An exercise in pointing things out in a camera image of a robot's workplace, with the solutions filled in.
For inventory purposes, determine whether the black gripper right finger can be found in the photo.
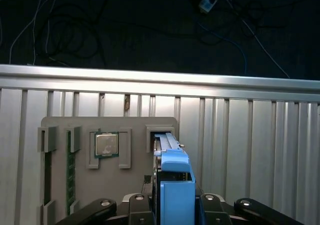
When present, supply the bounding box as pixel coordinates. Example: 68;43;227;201
198;193;304;225

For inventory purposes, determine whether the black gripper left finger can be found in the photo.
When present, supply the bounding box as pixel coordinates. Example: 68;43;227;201
56;193;154;225

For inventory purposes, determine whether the hard disk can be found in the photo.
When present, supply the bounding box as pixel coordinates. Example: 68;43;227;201
142;132;201;225

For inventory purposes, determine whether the grey parts rack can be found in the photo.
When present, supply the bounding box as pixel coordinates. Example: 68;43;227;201
37;116;180;225

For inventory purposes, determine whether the silver CPU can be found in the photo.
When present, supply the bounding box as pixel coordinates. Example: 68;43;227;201
93;132;119;158

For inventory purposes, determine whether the green RAM stick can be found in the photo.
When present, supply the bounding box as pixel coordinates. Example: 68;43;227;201
65;131;76;210

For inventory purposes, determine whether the blue floor cable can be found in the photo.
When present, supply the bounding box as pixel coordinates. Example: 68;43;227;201
197;22;248;73

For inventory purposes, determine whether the white floor cable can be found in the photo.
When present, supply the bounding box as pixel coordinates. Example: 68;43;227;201
219;0;291;79

